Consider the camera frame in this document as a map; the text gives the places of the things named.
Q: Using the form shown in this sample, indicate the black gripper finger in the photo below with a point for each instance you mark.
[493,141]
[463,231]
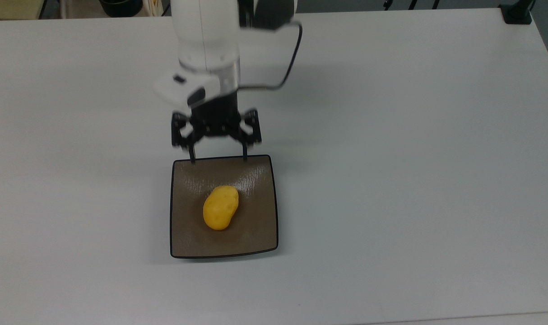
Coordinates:
[251,128]
[181,131]

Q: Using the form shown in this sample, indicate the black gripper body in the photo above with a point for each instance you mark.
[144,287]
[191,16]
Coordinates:
[215,113]

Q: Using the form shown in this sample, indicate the yellow lemon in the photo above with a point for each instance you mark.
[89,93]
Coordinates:
[220,207]

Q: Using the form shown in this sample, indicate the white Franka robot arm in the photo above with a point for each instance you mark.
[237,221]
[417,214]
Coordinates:
[206,36]

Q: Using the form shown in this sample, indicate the square brown ceramic plate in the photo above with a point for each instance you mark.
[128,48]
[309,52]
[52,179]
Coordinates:
[256,225]

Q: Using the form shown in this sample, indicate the black round bin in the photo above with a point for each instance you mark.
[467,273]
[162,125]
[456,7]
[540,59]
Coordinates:
[120,6]

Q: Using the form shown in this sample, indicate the yellowish wooden board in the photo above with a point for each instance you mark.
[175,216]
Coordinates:
[12,9]

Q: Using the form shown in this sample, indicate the black camera stand clamp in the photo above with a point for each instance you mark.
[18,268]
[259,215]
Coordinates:
[516,16]

